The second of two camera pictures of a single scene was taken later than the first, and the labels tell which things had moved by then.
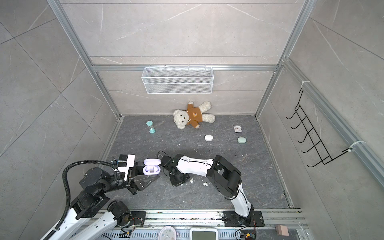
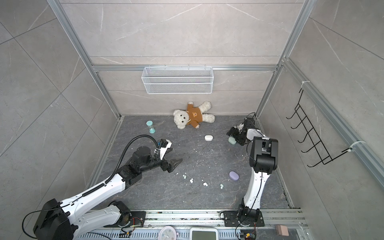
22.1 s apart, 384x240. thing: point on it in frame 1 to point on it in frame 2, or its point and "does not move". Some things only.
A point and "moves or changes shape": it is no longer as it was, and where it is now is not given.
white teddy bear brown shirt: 193,115 does not move
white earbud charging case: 208,138 does not move
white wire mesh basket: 177,79 does not move
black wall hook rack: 313,136 does not move
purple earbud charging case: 152,166 moves or changes shape
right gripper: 175,184 to 235,135
